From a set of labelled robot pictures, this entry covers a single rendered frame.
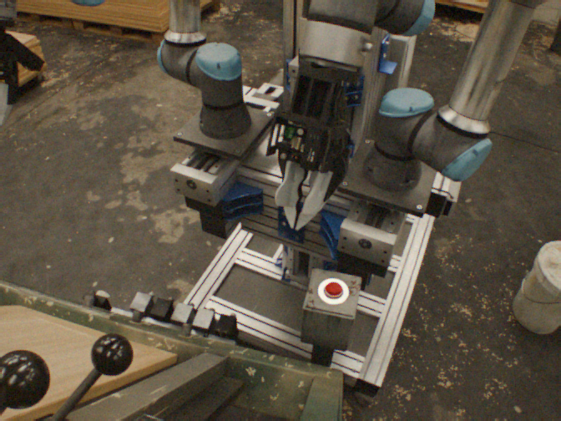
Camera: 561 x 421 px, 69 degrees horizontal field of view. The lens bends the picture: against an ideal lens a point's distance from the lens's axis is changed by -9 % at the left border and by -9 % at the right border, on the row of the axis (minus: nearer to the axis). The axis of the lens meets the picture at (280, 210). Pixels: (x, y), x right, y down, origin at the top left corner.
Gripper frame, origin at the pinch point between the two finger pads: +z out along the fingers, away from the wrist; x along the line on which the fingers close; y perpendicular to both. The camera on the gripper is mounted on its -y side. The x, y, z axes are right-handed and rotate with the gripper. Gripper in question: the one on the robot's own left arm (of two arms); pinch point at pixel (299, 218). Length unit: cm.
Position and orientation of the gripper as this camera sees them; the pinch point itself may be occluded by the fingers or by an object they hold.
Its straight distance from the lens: 58.7
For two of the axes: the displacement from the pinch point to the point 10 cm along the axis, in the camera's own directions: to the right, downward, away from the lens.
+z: -2.1, 9.1, 3.5
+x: 8.9, 3.2, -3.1
